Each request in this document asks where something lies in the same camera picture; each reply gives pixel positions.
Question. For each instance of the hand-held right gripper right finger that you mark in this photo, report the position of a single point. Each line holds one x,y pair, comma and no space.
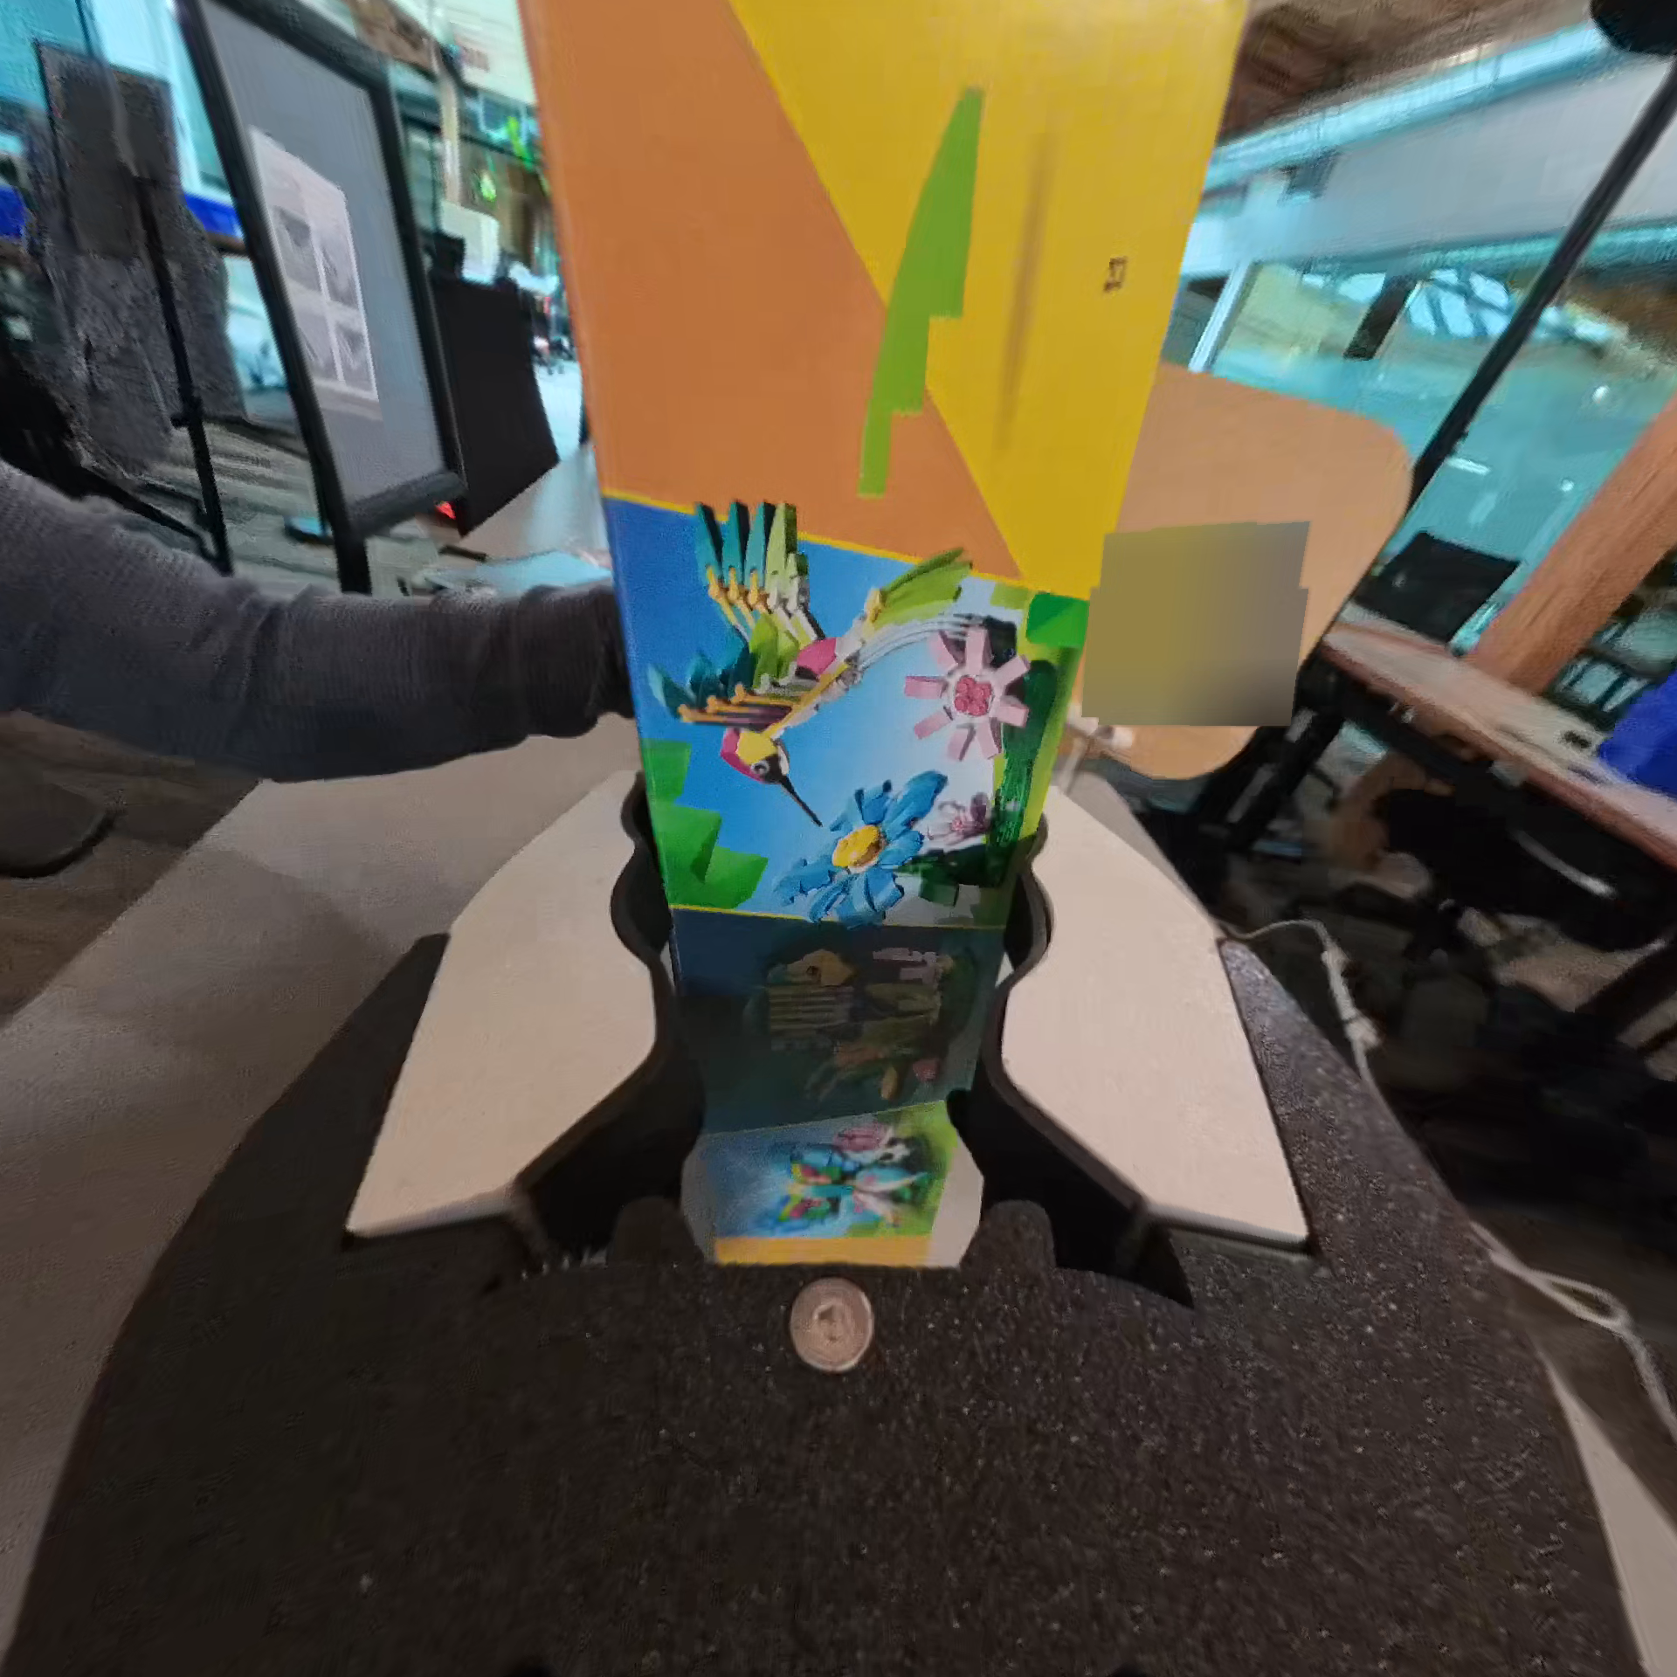
1141,1034

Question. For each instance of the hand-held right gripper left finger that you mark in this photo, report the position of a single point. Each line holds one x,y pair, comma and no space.
512,1022

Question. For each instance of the colourful lego set box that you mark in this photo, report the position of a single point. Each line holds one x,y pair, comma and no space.
788,327

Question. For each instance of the person's left forearm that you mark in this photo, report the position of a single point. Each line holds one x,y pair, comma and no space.
263,655

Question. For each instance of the wooden desk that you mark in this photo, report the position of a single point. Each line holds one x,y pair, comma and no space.
1480,715

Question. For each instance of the blue plastic box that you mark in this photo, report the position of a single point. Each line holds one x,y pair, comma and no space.
1644,741

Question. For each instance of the plywood chair back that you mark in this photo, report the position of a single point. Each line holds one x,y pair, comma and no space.
1259,445

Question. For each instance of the black framed display board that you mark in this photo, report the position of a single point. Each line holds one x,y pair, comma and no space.
394,393

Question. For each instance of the black metal stand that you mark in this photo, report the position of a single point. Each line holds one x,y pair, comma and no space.
187,393

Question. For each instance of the white printed paper sheet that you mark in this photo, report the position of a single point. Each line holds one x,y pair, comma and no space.
315,262

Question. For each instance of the black tripod pole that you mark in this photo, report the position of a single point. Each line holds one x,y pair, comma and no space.
1546,282

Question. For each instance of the dark grey foam panel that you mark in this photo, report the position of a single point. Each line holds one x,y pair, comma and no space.
99,262

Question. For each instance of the wooden post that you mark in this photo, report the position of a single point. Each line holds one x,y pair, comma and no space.
1592,563

